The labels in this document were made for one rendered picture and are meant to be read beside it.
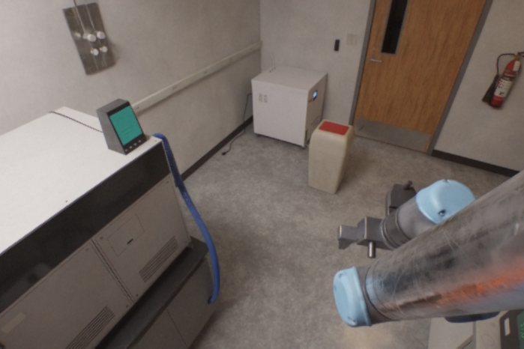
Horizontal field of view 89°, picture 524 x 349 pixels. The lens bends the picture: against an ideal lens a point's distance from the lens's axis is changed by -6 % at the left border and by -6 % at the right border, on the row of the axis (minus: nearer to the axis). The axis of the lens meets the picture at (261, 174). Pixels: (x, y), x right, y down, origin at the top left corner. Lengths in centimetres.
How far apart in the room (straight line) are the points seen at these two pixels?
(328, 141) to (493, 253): 245
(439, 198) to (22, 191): 114
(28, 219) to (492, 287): 103
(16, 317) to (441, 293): 107
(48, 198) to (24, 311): 34
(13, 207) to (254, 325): 161
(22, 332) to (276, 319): 152
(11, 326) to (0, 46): 144
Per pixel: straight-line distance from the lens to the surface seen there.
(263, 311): 222
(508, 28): 351
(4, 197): 118
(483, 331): 145
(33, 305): 113
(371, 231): 60
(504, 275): 21
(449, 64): 356
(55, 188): 111
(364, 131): 395
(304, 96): 320
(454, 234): 23
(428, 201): 46
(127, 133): 112
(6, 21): 208
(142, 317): 151
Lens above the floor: 202
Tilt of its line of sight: 40 degrees down
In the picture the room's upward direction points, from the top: 1 degrees counter-clockwise
